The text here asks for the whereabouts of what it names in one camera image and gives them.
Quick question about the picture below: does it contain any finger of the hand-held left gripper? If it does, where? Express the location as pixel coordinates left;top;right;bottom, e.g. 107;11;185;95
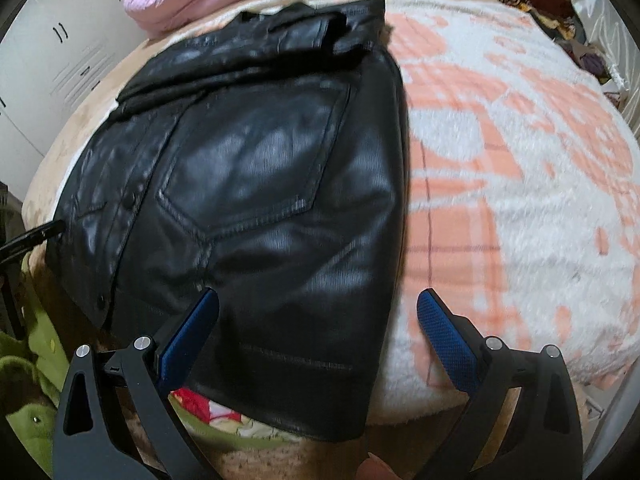
0;219;67;267

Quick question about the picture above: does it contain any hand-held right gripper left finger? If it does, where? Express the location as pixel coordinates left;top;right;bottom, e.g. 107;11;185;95
52;287;221;480

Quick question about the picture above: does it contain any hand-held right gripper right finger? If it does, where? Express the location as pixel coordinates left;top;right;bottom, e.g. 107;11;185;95
416;288;584;480

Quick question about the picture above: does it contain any black leather jacket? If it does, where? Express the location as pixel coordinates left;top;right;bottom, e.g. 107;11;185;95
45;0;413;444

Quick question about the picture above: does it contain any person's right hand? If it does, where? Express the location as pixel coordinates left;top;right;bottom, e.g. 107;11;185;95
357;452;402;480

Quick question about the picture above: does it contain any red floral cloth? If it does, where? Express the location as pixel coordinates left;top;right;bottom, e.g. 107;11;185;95
169;386;287;445

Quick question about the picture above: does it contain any green garment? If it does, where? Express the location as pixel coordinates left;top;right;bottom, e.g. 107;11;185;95
0;280;72;477

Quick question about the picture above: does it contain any white and orange fleece blanket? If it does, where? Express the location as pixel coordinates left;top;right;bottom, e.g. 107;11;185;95
65;0;640;413

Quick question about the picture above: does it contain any white wardrobe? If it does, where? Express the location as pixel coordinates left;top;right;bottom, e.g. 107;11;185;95
0;0;147;203

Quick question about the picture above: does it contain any white satin curtain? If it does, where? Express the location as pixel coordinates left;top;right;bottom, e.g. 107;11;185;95
570;0;640;133

